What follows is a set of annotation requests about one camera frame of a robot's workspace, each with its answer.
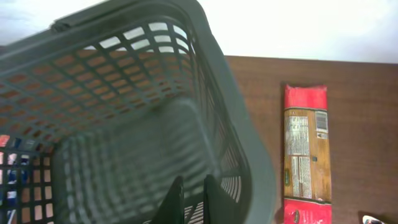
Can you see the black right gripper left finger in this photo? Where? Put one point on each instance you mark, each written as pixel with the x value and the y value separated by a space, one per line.
pixel 171 210

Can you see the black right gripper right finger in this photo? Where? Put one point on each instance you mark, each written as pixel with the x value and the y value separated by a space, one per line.
pixel 218 207

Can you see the beige clear snack bag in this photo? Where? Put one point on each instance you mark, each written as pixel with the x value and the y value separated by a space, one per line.
pixel 371 220

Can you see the red brown biscuit packet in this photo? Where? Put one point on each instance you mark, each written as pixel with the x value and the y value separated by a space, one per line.
pixel 307 168

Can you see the grey plastic lattice basket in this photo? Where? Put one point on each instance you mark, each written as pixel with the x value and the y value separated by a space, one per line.
pixel 101 112

